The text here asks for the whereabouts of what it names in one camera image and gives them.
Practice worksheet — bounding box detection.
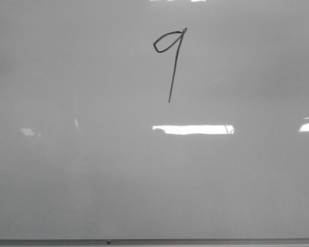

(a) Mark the grey aluminium whiteboard frame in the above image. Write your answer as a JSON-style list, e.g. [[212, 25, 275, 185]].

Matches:
[[0, 238, 309, 246]]

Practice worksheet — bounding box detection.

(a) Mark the white whiteboard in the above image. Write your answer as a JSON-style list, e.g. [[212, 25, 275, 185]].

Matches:
[[0, 1, 309, 239]]

